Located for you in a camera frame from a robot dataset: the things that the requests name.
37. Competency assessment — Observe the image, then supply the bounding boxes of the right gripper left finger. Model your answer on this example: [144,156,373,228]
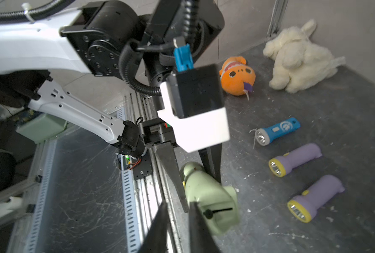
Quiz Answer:
[138,202,168,253]

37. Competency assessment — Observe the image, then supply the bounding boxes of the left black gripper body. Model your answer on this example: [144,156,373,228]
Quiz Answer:
[141,118,178,148]

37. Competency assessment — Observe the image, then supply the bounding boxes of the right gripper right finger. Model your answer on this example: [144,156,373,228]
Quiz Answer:
[188,202,221,253]

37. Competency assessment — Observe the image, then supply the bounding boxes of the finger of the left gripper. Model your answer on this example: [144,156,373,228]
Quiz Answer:
[199,143,222,183]
[154,142,188,213]

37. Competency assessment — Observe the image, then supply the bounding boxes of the green flashlight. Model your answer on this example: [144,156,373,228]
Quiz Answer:
[181,162,240,235]

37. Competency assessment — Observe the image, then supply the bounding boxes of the blue flashlight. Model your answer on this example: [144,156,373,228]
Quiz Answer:
[255,118,301,146]

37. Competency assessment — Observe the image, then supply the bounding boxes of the purple flashlight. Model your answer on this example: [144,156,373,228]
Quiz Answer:
[268,143,322,178]
[287,175,345,223]

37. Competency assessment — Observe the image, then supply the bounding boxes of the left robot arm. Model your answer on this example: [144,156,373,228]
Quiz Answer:
[0,1,230,181]

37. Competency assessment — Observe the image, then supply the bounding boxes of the orange plush toy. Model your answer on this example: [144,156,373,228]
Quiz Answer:
[219,56,256,100]

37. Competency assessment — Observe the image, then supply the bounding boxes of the white plush dog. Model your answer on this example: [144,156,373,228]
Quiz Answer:
[263,19,346,93]

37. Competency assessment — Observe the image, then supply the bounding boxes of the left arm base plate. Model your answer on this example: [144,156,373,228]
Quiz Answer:
[132,152,153,180]

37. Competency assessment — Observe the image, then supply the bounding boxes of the black corrugated cable left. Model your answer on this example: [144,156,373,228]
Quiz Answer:
[0,0,201,97]

